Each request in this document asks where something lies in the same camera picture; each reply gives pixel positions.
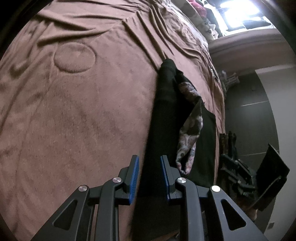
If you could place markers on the clutter pile on windowsill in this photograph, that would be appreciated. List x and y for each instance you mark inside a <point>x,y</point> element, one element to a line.
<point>202,18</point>

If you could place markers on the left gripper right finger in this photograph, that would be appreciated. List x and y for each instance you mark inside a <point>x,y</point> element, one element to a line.
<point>206,213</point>

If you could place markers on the black garment with patterned trim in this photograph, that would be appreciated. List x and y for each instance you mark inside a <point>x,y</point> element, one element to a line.
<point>183,130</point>

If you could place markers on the pink curtain right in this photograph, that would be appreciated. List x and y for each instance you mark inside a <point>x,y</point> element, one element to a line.
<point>245,52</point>

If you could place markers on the brown bed blanket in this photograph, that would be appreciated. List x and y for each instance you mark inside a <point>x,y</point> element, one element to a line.
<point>77,89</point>

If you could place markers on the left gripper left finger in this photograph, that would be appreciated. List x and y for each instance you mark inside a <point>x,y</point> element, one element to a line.
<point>93,212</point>

